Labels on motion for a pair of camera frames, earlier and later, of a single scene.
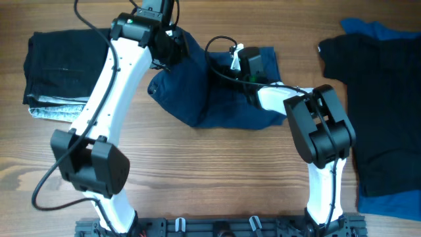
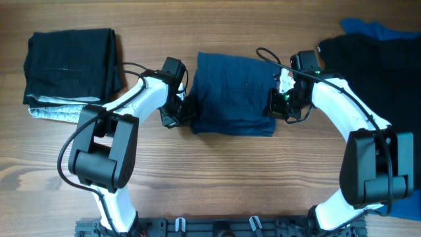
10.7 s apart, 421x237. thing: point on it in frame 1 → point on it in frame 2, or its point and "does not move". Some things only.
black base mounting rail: x=223 y=227 does not move
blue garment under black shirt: x=404 y=205 does not move
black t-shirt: x=383 y=77 does not move
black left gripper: x=179 y=35 → x=185 y=119
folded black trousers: x=64 y=64 does not move
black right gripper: x=221 y=80 → x=275 y=110
